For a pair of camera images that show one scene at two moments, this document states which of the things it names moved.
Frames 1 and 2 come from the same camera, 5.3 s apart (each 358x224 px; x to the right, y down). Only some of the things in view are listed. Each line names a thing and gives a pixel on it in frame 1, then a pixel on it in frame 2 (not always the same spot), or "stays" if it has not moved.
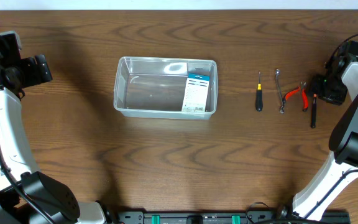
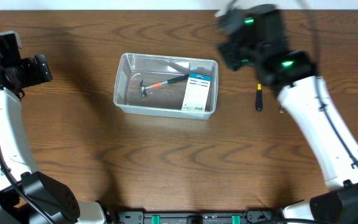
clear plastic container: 161,88 stays
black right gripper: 316,87 to 229,52
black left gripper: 27,67 stays
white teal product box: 196,93 stays
